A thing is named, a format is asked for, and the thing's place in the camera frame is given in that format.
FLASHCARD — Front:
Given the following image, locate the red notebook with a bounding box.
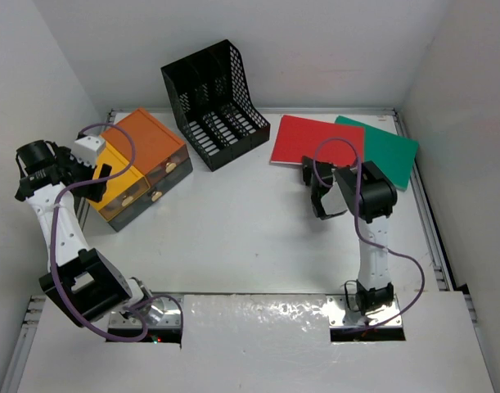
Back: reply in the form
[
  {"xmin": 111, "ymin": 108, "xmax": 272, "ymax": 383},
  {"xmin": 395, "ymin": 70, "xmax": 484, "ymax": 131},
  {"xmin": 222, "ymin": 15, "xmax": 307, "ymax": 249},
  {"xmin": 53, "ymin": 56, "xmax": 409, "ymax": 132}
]
[{"xmin": 270, "ymin": 115, "xmax": 365, "ymax": 166}]

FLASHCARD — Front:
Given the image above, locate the green notebook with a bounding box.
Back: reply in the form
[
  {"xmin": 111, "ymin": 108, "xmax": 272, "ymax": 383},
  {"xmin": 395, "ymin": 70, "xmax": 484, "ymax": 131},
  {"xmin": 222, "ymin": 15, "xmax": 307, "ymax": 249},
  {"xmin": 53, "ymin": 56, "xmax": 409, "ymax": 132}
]
[{"xmin": 335, "ymin": 115, "xmax": 419, "ymax": 191}]

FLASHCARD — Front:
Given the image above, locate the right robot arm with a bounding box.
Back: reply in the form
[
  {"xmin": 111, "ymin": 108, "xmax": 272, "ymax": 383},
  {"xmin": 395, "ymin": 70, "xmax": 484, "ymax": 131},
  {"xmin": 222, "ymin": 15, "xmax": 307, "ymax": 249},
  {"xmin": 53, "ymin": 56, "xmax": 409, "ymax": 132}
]
[{"xmin": 302, "ymin": 156, "xmax": 398, "ymax": 314}]

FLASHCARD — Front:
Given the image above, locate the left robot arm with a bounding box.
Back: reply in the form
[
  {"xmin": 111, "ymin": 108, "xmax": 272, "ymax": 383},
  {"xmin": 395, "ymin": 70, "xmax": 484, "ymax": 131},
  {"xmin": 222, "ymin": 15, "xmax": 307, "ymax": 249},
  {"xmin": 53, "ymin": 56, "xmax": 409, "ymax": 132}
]
[{"xmin": 16, "ymin": 136, "xmax": 152, "ymax": 326}]

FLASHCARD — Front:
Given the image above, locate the orange yellow drawer organizer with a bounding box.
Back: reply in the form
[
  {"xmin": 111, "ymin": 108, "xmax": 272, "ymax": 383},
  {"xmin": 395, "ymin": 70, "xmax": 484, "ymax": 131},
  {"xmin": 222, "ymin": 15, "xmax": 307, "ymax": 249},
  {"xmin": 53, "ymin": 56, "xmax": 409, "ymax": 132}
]
[{"xmin": 89, "ymin": 108, "xmax": 193, "ymax": 232}]

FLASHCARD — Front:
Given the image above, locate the black mesh file rack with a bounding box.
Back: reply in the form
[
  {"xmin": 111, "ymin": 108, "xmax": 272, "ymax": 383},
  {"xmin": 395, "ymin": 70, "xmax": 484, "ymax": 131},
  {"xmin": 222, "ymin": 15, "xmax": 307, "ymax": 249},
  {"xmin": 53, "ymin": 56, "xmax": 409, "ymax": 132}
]
[{"xmin": 161, "ymin": 39, "xmax": 271, "ymax": 171}]

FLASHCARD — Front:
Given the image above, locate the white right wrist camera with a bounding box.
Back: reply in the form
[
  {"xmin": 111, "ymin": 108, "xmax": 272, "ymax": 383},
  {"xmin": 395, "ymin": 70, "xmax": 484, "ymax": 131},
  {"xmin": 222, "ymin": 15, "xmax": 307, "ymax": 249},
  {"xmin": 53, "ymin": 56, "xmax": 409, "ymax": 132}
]
[{"xmin": 321, "ymin": 184, "xmax": 348, "ymax": 219}]

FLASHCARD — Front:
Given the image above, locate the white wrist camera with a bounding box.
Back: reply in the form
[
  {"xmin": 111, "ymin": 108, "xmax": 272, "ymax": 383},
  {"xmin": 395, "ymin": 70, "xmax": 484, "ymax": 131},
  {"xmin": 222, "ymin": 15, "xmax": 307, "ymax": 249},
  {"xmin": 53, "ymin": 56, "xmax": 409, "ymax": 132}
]
[
  {"xmin": 71, "ymin": 136, "xmax": 106, "ymax": 168},
  {"xmin": 321, "ymin": 184, "xmax": 348, "ymax": 219}
]

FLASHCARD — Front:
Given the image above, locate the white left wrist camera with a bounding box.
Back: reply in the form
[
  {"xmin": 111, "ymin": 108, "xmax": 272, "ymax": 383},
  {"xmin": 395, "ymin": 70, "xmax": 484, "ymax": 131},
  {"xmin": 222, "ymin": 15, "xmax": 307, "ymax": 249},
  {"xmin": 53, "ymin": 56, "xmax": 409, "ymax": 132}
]
[{"xmin": 71, "ymin": 136, "xmax": 106, "ymax": 168}]

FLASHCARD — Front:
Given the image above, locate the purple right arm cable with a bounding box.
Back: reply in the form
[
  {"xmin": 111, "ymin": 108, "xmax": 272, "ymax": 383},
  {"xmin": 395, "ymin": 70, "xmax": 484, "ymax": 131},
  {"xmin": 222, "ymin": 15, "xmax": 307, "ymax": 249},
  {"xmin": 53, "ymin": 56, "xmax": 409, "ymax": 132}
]
[{"xmin": 313, "ymin": 138, "xmax": 426, "ymax": 332}]

